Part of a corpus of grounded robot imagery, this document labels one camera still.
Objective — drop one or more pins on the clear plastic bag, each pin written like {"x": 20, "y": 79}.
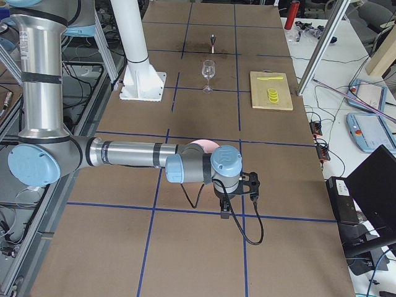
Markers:
{"x": 303, "y": 30}

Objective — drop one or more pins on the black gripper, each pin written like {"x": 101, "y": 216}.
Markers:
{"x": 221, "y": 197}

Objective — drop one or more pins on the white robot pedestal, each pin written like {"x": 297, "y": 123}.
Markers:
{"x": 141, "y": 81}

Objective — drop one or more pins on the black laptop monitor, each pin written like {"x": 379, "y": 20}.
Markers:
{"x": 372, "y": 186}

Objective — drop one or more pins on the black box device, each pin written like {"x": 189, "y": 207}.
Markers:
{"x": 341, "y": 201}

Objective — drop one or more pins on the clear wine glass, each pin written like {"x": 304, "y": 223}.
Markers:
{"x": 208, "y": 72}

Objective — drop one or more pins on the teach pendant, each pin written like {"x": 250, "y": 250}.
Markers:
{"x": 370, "y": 93}
{"x": 370, "y": 131}

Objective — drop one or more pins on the bamboo cutting board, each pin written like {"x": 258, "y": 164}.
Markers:
{"x": 260, "y": 96}

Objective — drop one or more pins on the yellow plastic knife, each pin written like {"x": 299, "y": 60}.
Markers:
{"x": 270, "y": 78}

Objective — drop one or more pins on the lower teach pendant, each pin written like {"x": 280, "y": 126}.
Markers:
{"x": 370, "y": 131}

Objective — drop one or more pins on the aluminium frame post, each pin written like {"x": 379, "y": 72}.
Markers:
{"x": 324, "y": 41}

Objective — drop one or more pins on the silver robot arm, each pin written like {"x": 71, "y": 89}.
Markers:
{"x": 46, "y": 151}

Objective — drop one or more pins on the long pink rod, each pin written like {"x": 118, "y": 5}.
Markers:
{"x": 356, "y": 100}

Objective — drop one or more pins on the upper teach pendant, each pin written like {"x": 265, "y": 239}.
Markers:
{"x": 370, "y": 93}

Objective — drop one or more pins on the red metal bottle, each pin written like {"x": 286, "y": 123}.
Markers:
{"x": 292, "y": 12}

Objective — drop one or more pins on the steel cocktail jigger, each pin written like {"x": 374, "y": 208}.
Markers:
{"x": 213, "y": 40}

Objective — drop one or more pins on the pink plastic bowl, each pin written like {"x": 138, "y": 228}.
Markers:
{"x": 208, "y": 146}

